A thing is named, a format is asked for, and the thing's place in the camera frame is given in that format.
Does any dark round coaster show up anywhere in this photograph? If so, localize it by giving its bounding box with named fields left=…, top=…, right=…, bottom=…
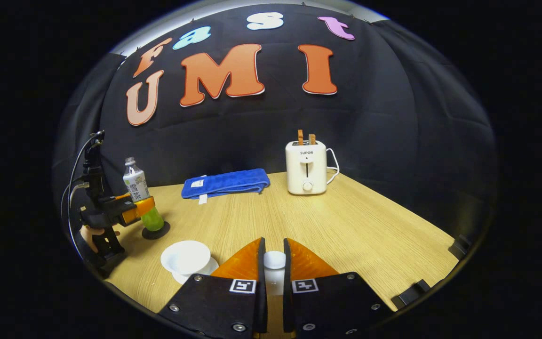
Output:
left=141, top=221, right=171, bottom=240

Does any white teacup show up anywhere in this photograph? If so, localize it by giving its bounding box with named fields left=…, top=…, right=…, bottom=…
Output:
left=160, top=240, right=211, bottom=275

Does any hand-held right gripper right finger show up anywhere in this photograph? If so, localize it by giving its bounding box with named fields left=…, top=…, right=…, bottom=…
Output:
left=283, top=238, right=396, bottom=339

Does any clear water bottle green label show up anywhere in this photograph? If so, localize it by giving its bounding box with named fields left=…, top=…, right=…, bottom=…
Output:
left=123, top=157, right=165, bottom=232

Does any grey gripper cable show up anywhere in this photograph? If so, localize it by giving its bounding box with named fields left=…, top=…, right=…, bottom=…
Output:
left=61, top=134, right=96, bottom=258

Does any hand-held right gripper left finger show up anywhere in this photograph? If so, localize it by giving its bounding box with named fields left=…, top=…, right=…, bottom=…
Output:
left=157, top=237, right=268, bottom=339

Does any blue towel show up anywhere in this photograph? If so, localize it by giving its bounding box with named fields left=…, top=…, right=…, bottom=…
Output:
left=181, top=169, right=271, bottom=205

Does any white toaster cord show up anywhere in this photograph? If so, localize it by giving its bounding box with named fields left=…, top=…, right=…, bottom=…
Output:
left=326, top=148, right=341, bottom=185

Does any white saucer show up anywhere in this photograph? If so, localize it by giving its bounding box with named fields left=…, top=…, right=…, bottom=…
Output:
left=172, top=257, right=220, bottom=285

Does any cream toaster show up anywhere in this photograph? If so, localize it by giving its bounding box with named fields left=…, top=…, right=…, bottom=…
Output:
left=285, top=140, right=328, bottom=195

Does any black table edge clamp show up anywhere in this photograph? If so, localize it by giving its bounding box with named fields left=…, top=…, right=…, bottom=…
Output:
left=449, top=235, right=472, bottom=260
left=391, top=279, right=431, bottom=309

